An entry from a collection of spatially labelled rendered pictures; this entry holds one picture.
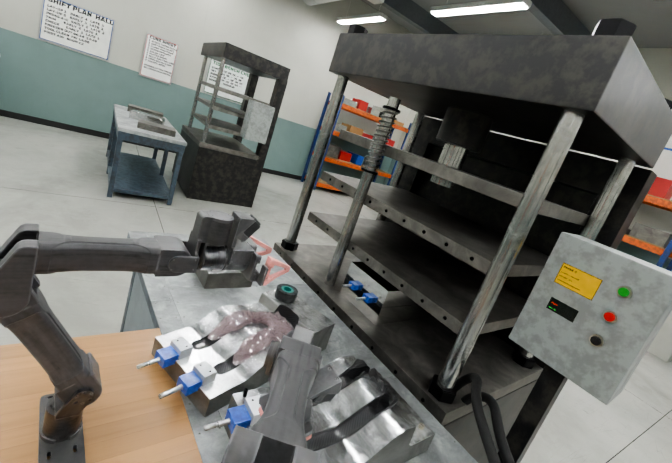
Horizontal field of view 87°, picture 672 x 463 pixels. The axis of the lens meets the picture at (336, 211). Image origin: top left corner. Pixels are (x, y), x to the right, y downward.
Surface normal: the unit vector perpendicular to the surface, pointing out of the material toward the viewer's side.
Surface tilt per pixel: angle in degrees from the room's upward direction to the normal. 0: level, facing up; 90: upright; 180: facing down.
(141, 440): 0
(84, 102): 90
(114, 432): 0
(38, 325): 96
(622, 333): 90
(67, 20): 90
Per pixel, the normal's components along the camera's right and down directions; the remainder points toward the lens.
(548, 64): -0.76, -0.11
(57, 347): 0.62, 0.36
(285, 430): 0.32, -0.94
